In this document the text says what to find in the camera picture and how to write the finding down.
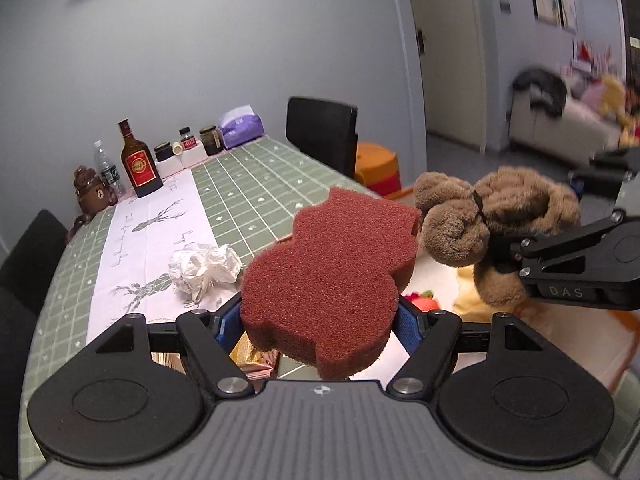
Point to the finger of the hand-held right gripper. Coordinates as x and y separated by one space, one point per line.
550 250
610 170

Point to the white deer print table runner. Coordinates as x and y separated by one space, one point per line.
130 250

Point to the yellow stuffed toy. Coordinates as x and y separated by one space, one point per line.
614 97

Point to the black chair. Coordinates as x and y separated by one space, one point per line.
12 370
320 132
32 255

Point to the white box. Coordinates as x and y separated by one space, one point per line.
192 157

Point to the black round jar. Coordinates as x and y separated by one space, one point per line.
163 152

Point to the dark wall switch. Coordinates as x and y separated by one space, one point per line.
505 7

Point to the crumpled white tissue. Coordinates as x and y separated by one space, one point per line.
205 270

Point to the orange plastic stool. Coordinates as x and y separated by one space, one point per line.
377 167

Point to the green checked tablecloth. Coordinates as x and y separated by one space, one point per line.
250 185

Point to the small white tube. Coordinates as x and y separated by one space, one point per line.
177 148

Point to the clear plastic water bottle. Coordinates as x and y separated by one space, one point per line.
107 170

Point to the brown plush toy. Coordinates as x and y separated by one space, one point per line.
450 230

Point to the beige sofa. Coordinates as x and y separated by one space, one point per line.
575 130

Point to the orange cardboard box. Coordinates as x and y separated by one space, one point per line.
575 345

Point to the yellow soft cloth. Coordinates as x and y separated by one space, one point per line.
467 305

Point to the small black bottle red label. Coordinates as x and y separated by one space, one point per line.
187 140

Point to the brown liquor bottle red label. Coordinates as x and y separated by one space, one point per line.
141 167

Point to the yellow snack packet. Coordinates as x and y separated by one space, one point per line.
248 360

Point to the red green soft toy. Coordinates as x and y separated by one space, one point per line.
422 304

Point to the purple tissue pack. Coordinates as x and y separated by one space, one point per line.
242 127

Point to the brown bear-shaped bottle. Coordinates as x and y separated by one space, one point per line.
95 195

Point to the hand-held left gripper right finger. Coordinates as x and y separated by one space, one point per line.
409 327

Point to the cream door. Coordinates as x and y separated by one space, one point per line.
445 50

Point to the black jacket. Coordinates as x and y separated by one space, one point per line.
540 87

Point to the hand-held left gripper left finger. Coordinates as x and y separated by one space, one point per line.
227 322

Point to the dark glass jar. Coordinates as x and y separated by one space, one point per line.
211 141

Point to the red bear-shaped sponge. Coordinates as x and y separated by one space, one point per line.
325 285

